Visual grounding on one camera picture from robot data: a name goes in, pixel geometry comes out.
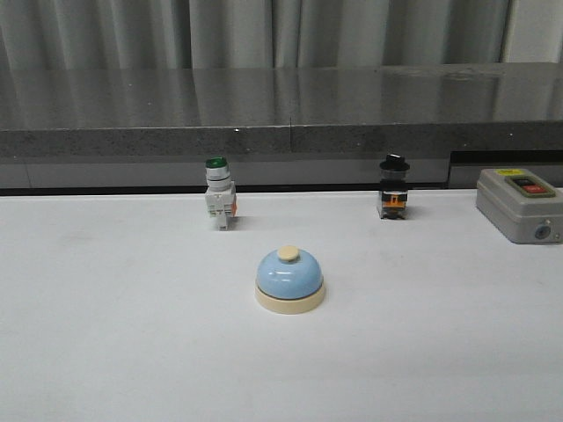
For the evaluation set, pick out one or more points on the blue cream desk bell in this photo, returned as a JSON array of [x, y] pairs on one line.
[[289, 281]]

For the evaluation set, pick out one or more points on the grey granite counter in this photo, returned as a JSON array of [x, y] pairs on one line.
[[151, 131]]

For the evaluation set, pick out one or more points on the grey curtain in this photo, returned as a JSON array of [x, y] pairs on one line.
[[275, 34]]

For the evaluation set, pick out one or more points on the green pushbutton switch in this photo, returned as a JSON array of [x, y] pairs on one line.
[[220, 197]]

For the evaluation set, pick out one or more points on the black rotary selector switch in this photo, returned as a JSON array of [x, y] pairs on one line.
[[393, 191]]

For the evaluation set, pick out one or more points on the grey on-off switch box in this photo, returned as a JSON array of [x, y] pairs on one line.
[[523, 207]]

